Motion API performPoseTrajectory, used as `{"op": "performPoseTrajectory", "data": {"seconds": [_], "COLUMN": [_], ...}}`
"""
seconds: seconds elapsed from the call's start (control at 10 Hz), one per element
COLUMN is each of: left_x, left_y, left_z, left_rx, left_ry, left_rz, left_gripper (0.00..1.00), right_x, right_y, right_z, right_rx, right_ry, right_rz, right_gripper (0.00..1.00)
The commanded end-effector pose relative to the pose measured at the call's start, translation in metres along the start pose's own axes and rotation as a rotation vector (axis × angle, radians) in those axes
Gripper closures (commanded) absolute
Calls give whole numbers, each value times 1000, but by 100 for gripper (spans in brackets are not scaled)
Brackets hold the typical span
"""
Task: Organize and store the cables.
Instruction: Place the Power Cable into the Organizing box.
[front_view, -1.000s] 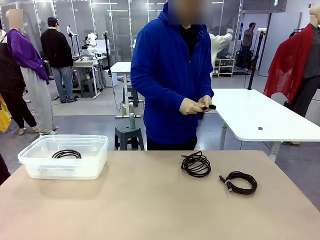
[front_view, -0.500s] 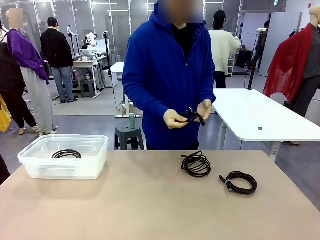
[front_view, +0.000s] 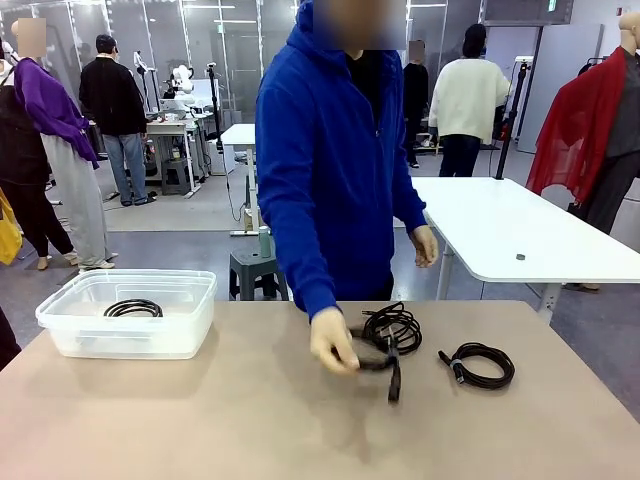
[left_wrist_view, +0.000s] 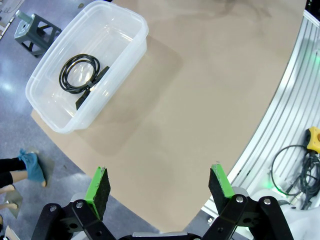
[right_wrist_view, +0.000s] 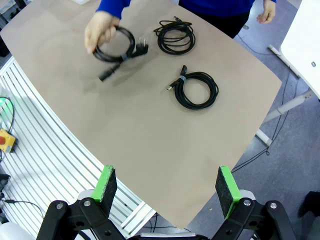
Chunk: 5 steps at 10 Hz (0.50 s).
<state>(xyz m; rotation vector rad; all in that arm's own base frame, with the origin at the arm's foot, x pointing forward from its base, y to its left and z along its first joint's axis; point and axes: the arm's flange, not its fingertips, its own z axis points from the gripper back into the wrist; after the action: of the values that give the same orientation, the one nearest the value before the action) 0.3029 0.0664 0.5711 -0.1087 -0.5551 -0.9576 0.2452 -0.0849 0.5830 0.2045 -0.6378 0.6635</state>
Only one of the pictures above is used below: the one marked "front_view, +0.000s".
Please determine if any person's left hand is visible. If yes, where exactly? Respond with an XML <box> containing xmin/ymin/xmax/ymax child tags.
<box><xmin>408</xmin><ymin>224</ymin><xmax>440</xmax><ymax>270</ymax></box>

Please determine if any person's right hand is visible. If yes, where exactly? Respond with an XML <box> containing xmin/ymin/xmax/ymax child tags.
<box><xmin>308</xmin><ymin>305</ymin><xmax>362</xmax><ymax>376</ymax></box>

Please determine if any black power cord with plug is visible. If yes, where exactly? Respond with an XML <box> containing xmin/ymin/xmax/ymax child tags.
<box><xmin>347</xmin><ymin>323</ymin><xmax>404</xmax><ymax>405</ymax></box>
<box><xmin>102</xmin><ymin>297</ymin><xmax>165</xmax><ymax>320</ymax></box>

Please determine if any black USB cable grey tie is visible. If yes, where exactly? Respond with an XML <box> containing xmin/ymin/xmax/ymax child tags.
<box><xmin>437</xmin><ymin>341</ymin><xmax>517</xmax><ymax>392</ymax></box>

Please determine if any blue-sleeved left forearm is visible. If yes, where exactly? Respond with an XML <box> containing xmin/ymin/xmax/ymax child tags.
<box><xmin>394</xmin><ymin>189</ymin><xmax>429</xmax><ymax>234</ymax></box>

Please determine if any blue-sleeved right forearm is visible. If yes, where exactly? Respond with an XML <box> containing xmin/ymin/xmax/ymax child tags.
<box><xmin>284</xmin><ymin>239</ymin><xmax>346</xmax><ymax>321</ymax></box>

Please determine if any large white table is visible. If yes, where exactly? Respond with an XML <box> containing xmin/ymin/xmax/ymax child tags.
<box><xmin>403</xmin><ymin>176</ymin><xmax>640</xmax><ymax>314</ymax></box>

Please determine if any grey plastic stool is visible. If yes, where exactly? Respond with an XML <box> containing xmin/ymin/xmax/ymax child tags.
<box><xmin>228</xmin><ymin>248</ymin><xmax>292</xmax><ymax>301</ymax></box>

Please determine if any person in blue hoodie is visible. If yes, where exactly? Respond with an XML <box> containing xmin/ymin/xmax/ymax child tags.
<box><xmin>254</xmin><ymin>0</ymin><xmax>429</xmax><ymax>324</ymax></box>

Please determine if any person in dark clothes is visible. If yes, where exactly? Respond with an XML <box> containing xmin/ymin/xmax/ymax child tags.
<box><xmin>401</xmin><ymin>39</ymin><xmax>431</xmax><ymax>170</ymax></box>

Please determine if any person in white sweater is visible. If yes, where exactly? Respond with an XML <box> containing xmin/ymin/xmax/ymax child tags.
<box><xmin>427</xmin><ymin>23</ymin><xmax>513</xmax><ymax>179</ymax></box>

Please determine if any clear plastic storage container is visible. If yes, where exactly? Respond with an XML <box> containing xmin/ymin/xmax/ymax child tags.
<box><xmin>34</xmin><ymin>268</ymin><xmax>218</xmax><ymax>361</ymax></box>

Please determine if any small white standing table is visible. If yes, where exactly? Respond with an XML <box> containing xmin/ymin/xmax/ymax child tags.
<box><xmin>219</xmin><ymin>123</ymin><xmax>261</xmax><ymax>237</ymax></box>

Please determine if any small dark stool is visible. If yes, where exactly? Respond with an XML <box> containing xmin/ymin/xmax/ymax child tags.
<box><xmin>159</xmin><ymin>158</ymin><xmax>194</xmax><ymax>197</ymax></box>

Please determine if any white desk with equipment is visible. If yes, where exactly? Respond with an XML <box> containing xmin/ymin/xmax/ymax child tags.
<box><xmin>144</xmin><ymin>112</ymin><xmax>211</xmax><ymax>197</ymax></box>

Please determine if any person in black jacket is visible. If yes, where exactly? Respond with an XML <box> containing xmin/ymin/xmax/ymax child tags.
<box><xmin>78</xmin><ymin>33</ymin><xmax>158</xmax><ymax>208</ymax></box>

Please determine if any black bulky object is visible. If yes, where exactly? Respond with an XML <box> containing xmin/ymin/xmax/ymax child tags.
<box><xmin>0</xmin><ymin>304</ymin><xmax>23</xmax><ymax>372</ymax></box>

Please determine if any yellow bag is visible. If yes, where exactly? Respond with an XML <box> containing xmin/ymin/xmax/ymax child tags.
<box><xmin>0</xmin><ymin>189</ymin><xmax>24</xmax><ymax>266</ymax></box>

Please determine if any person in black outfit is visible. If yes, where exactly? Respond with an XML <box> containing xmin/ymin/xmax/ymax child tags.
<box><xmin>0</xmin><ymin>39</ymin><xmax>77</xmax><ymax>272</ymax></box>

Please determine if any black camera stand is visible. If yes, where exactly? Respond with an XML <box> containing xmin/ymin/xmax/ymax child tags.
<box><xmin>206</xmin><ymin>62</ymin><xmax>225</xmax><ymax>151</ymax></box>

